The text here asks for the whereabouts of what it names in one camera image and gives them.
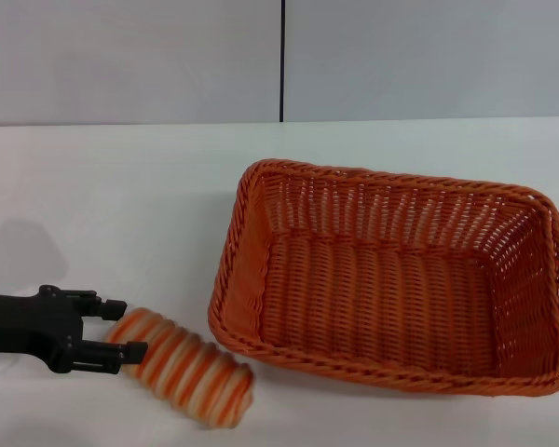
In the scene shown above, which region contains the orange white striped toy bread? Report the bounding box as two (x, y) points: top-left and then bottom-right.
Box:
(105, 306), (255, 429)

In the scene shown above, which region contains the orange woven plastic basket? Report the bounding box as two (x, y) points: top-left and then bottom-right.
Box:
(207, 157), (559, 398)

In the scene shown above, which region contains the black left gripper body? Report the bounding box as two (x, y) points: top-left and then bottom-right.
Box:
(0, 284), (86, 374)

